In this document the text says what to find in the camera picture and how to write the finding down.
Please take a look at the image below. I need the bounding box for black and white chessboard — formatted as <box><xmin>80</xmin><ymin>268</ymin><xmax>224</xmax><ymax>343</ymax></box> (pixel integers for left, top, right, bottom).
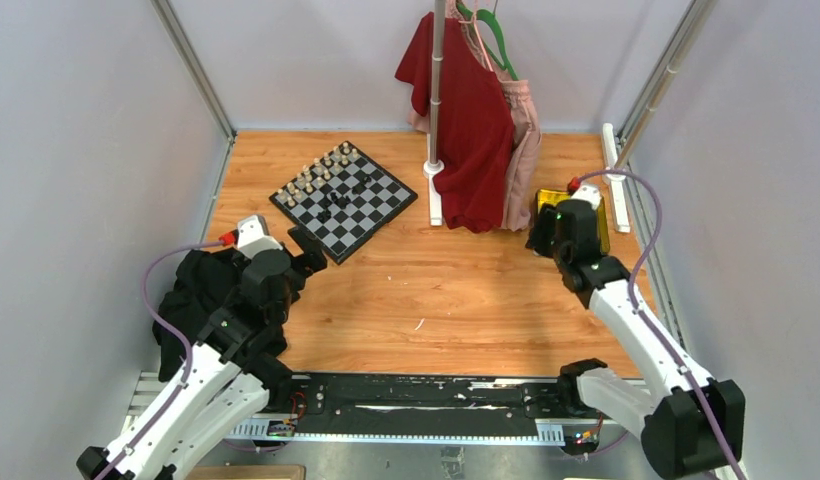
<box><xmin>269</xmin><ymin>141</ymin><xmax>418</xmax><ymax>265</ymax></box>

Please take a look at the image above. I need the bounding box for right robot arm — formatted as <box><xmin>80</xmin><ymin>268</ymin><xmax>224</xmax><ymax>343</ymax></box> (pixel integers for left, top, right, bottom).
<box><xmin>526</xmin><ymin>183</ymin><xmax>746</xmax><ymax>479</ymax></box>

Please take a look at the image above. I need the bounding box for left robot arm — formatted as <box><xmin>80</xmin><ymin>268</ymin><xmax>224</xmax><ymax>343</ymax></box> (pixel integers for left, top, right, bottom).
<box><xmin>76</xmin><ymin>214</ymin><xmax>327</xmax><ymax>479</ymax></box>

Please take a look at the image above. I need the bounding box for yellow tray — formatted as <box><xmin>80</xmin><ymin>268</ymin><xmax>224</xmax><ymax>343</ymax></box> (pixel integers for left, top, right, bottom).
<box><xmin>533</xmin><ymin>188</ymin><xmax>612</xmax><ymax>256</ymax></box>

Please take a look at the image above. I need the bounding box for black cloth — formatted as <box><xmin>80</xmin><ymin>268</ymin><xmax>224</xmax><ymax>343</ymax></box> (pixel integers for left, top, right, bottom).
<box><xmin>151</xmin><ymin>248</ymin><xmax>289</xmax><ymax>384</ymax></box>

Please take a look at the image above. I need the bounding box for pink garment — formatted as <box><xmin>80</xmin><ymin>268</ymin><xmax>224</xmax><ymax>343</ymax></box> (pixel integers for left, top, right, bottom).
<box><xmin>445</xmin><ymin>1</ymin><xmax>542</xmax><ymax>231</ymax></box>

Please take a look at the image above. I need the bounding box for red shirt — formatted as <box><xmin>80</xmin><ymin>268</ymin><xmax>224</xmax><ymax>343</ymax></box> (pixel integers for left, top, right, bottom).
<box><xmin>434</xmin><ymin>18</ymin><xmax>514</xmax><ymax>233</ymax></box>

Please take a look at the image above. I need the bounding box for white rack base foot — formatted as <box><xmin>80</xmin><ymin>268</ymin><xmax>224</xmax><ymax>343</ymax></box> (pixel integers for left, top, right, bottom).
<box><xmin>423</xmin><ymin>133</ymin><xmax>444</xmax><ymax>227</ymax></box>

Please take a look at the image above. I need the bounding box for green hanger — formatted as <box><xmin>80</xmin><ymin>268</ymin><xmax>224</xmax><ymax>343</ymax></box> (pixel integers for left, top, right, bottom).
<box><xmin>455</xmin><ymin>1</ymin><xmax>519</xmax><ymax>81</ymax></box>

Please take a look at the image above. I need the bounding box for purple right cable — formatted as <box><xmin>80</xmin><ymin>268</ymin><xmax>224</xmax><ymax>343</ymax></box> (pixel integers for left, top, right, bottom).
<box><xmin>577</xmin><ymin>168</ymin><xmax>749</xmax><ymax>480</ymax></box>

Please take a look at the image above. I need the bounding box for purple cable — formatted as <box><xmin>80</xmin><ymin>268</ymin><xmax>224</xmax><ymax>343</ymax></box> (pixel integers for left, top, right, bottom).
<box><xmin>91</xmin><ymin>241</ymin><xmax>227</xmax><ymax>480</ymax></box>
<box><xmin>577</xmin><ymin>168</ymin><xmax>749</xmax><ymax>480</ymax></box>

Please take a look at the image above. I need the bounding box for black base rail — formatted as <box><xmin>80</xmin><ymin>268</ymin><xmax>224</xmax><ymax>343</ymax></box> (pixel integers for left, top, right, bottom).
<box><xmin>262</xmin><ymin>372</ymin><xmax>616</xmax><ymax>446</ymax></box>

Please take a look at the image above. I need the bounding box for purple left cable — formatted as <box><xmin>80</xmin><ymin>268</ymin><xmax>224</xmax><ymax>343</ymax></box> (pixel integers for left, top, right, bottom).
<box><xmin>91</xmin><ymin>241</ymin><xmax>227</xmax><ymax>480</ymax></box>

